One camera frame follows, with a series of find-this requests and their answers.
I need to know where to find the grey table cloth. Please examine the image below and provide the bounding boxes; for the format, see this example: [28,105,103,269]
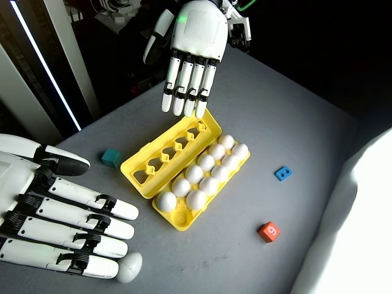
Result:
[56,45,361,294]

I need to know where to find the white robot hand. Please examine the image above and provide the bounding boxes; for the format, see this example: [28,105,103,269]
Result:
[0,134,140,280]
[142,0,229,119]

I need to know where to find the white upright post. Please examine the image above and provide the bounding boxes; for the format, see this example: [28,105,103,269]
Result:
[41,0,102,119]

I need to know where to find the teal cube block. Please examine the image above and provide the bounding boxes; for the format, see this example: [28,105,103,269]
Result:
[100,148,123,168]

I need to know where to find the white toy egg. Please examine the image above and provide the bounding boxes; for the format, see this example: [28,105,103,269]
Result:
[232,143,250,161]
[156,191,178,213]
[208,143,227,161]
[115,252,143,284]
[184,164,204,184]
[197,153,216,172]
[210,164,230,184]
[171,178,192,198]
[198,176,219,197]
[220,154,240,172]
[186,189,207,211]
[218,134,236,151]

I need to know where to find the red number cube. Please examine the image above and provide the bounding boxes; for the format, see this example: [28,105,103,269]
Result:
[257,220,281,244]

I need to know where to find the white LED light strip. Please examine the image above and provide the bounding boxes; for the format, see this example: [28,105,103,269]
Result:
[9,0,83,132]

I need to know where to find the blue two-hole block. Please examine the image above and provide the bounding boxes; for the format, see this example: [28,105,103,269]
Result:
[274,166,293,182]

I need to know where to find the yellow egg carton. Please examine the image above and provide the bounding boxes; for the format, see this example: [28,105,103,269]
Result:
[119,107,251,232]

